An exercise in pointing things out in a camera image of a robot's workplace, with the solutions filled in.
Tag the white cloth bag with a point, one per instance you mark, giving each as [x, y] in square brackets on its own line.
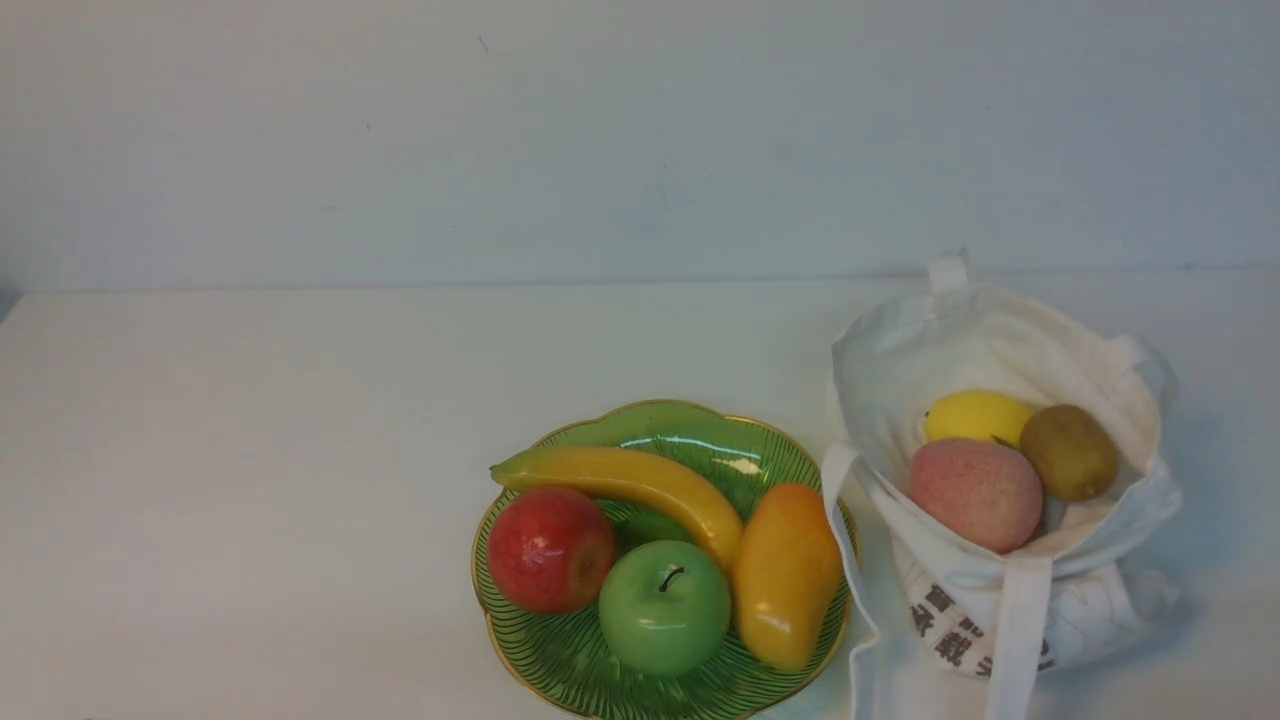
[1063, 599]

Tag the yellow lemon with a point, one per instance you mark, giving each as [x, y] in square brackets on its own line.
[977, 414]

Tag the green glass plate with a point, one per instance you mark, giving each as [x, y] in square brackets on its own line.
[564, 662]

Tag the red apple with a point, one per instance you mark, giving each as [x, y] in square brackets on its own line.
[550, 551]

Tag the pink peach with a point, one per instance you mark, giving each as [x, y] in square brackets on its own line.
[985, 493]

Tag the yellow banana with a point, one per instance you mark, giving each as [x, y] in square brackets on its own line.
[632, 476]

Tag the brown kiwi fruit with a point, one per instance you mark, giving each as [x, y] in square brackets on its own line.
[1072, 453]

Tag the orange yellow mango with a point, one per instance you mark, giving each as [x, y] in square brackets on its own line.
[785, 576]

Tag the green apple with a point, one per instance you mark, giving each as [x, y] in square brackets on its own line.
[665, 608]

